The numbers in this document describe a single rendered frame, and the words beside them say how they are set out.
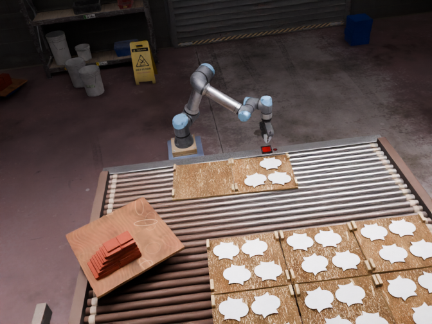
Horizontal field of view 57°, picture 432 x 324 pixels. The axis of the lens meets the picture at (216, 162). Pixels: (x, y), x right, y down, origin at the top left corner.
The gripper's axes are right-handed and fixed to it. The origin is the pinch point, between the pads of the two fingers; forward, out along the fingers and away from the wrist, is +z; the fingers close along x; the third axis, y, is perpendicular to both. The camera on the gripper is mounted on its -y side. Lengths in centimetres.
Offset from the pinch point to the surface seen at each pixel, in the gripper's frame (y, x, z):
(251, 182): -31.7, 22.6, 5.6
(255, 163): -12.3, 13.2, 6.7
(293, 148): -2.7, -19.1, 8.8
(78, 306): -93, 133, 5
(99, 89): 322, 142, 92
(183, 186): -19, 66, 7
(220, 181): -22.7, 41.5, 6.7
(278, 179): -34.0, 4.2, 5.6
